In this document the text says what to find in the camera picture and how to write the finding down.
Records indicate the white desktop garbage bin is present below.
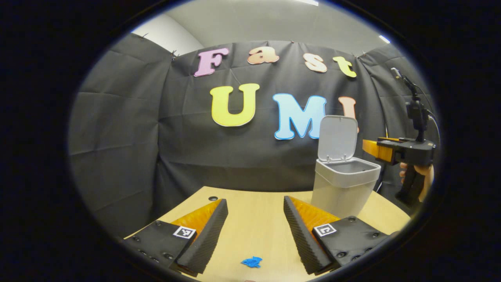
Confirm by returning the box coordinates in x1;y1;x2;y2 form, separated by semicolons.
311;115;381;219

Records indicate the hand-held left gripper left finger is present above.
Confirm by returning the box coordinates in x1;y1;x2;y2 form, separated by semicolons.
123;199;229;277

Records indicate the black backdrop cloth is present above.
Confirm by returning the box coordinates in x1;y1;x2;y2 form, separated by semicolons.
67;32;441;239

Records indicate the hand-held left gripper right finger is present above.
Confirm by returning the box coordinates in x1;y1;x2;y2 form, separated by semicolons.
283;196;392;275

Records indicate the blue paper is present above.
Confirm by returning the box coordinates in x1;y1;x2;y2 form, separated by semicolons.
241;256;263;269

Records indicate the wooden desktop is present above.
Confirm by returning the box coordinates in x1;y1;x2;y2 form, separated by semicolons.
124;186;411;282

